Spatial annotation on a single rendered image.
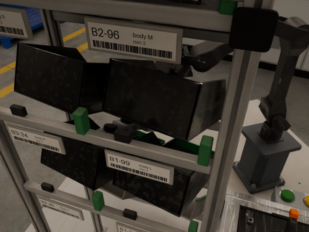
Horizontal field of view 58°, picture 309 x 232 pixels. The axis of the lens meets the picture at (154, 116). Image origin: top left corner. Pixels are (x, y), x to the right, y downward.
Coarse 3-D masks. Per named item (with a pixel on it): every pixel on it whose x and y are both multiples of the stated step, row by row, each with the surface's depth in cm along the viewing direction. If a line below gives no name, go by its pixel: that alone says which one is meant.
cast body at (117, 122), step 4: (116, 120) 65; (120, 120) 65; (124, 120) 65; (116, 124) 64; (120, 124) 64; (124, 124) 64; (128, 124) 64; (132, 124) 65; (120, 128) 64; (124, 128) 63; (128, 128) 64; (132, 128) 65; (132, 132) 66; (132, 136) 66
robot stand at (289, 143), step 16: (256, 128) 98; (256, 144) 91; (272, 144) 91; (288, 144) 91; (240, 160) 104; (256, 160) 94; (272, 160) 92; (240, 176) 104; (256, 176) 98; (272, 176) 98; (256, 192) 100
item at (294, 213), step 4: (292, 212) 70; (296, 212) 70; (292, 216) 70; (296, 216) 70; (288, 220) 72; (292, 220) 69; (296, 220) 69; (288, 224) 71; (292, 224) 71; (296, 224) 68; (288, 228) 72; (292, 228) 71
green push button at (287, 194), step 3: (282, 192) 87; (285, 192) 87; (288, 192) 87; (291, 192) 87; (282, 195) 86; (285, 195) 86; (288, 195) 86; (291, 195) 86; (294, 195) 86; (282, 198) 86; (285, 198) 85; (288, 198) 85; (291, 198) 85; (288, 201) 85; (291, 201) 85
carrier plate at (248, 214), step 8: (240, 208) 83; (240, 216) 80; (248, 216) 80; (256, 216) 80; (264, 216) 80; (272, 216) 80; (240, 224) 78; (248, 224) 78; (256, 224) 78; (264, 224) 78; (272, 224) 78; (280, 224) 78
